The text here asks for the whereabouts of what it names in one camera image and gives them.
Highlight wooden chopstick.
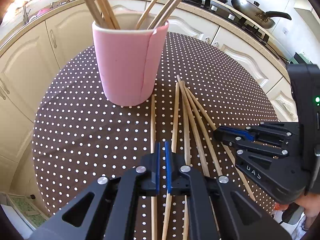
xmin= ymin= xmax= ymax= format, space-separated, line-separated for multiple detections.
xmin=103 ymin=0 xmax=120 ymax=29
xmin=162 ymin=82 xmax=180 ymax=239
xmin=150 ymin=94 xmax=158 ymax=240
xmin=186 ymin=87 xmax=257 ymax=202
xmin=135 ymin=0 xmax=158 ymax=30
xmin=84 ymin=0 xmax=108 ymax=28
xmin=148 ymin=0 xmax=182 ymax=29
xmin=177 ymin=75 xmax=210 ymax=177
xmin=96 ymin=0 xmax=116 ymax=29
xmin=181 ymin=80 xmax=192 ymax=240
xmin=183 ymin=83 xmax=223 ymax=177

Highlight person's right hand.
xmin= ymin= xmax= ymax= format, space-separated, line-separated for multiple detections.
xmin=295 ymin=192 xmax=320 ymax=218

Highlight brown polka dot tablecloth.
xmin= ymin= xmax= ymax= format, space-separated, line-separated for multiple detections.
xmin=31 ymin=31 xmax=279 ymax=240

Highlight green electric cooker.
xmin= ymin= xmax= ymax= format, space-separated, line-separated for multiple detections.
xmin=290 ymin=53 xmax=312 ymax=64

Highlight black gas stove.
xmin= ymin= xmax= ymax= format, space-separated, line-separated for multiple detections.
xmin=183 ymin=0 xmax=280 ymax=59

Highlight pink cylindrical cup holder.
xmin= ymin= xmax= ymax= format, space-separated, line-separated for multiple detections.
xmin=92 ymin=23 xmax=169 ymax=107

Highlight wooden chopstick in cup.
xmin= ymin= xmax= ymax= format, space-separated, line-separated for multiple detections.
xmin=135 ymin=0 xmax=158 ymax=30
xmin=84 ymin=0 xmax=108 ymax=28
xmin=103 ymin=0 xmax=120 ymax=29

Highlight cream lower cabinets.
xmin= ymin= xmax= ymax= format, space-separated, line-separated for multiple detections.
xmin=1 ymin=3 xmax=287 ymax=192

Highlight chrome faucet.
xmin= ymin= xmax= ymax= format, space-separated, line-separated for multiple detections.
xmin=23 ymin=3 xmax=31 ymax=25

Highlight red bowl in sink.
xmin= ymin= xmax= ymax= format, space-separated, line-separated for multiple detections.
xmin=36 ymin=8 xmax=51 ymax=17

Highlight steel wok black handle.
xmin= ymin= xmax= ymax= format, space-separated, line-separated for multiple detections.
xmin=231 ymin=0 xmax=292 ymax=29

